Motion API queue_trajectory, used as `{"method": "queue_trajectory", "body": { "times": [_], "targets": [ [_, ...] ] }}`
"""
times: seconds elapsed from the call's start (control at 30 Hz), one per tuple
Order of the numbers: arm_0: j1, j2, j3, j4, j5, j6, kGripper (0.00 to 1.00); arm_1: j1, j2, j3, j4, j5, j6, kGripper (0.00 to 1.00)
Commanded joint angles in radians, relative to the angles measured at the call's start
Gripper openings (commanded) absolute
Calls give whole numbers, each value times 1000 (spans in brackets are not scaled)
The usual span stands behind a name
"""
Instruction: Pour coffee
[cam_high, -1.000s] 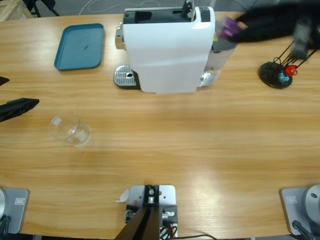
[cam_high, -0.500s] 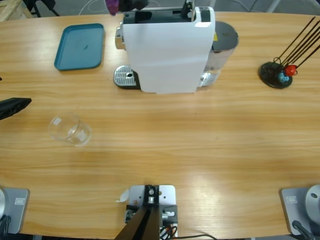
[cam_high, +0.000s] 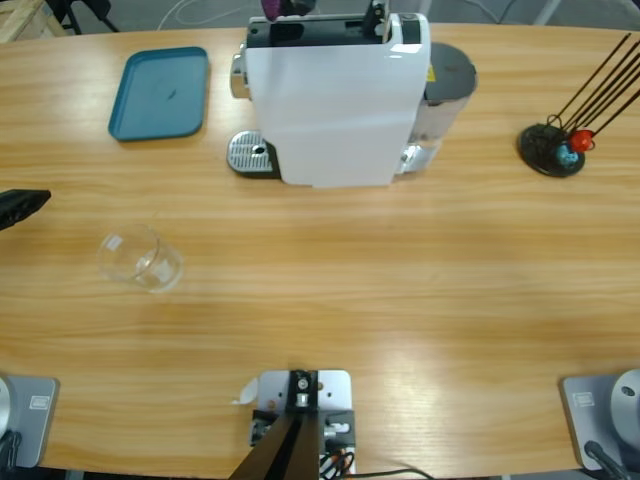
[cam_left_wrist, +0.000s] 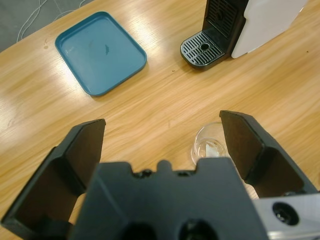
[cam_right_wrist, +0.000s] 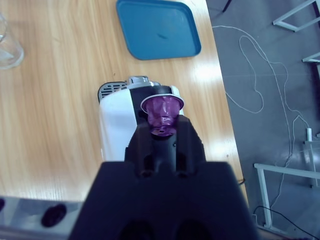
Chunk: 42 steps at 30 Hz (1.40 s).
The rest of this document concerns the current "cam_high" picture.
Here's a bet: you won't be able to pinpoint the base black cable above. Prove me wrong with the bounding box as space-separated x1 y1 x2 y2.
584 439 632 480
0 429 24 469

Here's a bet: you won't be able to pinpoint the wooden crate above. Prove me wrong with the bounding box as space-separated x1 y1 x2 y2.
0 0 64 45

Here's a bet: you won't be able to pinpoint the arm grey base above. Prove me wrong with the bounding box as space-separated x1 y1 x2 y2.
558 368 640 471
0 374 61 469

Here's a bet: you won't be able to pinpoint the teal plastic tray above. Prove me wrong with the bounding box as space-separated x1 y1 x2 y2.
107 46 210 143

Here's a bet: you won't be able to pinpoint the red coffee capsule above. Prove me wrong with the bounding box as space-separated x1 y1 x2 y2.
569 128 596 154

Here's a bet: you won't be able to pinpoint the clear water tank dark lid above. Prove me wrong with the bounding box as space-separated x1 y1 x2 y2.
409 42 479 176

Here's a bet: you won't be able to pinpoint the black chair legs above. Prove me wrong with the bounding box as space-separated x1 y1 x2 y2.
47 0 121 35

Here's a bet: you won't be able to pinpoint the white paper tag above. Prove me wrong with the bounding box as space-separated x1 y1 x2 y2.
229 377 259 406

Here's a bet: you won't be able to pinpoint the white metal leg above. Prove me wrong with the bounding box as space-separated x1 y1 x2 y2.
535 0 561 25

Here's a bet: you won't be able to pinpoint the black capsule holder with rods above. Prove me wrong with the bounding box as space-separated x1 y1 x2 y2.
517 32 640 179

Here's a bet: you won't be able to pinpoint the dark camera post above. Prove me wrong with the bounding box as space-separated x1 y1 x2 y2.
232 369 321 480

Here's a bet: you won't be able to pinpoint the thin black cable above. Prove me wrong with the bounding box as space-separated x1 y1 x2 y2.
357 467 441 480

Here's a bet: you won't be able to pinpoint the white floor cable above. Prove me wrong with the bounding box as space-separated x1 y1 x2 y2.
159 0 264 26

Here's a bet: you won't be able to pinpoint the clear glass cup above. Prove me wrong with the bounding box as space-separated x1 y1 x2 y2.
96 225 185 294

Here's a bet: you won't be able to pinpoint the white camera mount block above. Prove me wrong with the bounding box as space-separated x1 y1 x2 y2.
249 368 357 476

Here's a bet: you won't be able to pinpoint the grey coffee machine lever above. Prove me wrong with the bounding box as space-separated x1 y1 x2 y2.
362 0 391 41

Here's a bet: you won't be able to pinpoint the white capsule coffee machine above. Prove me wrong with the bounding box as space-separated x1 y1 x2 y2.
229 12 432 190

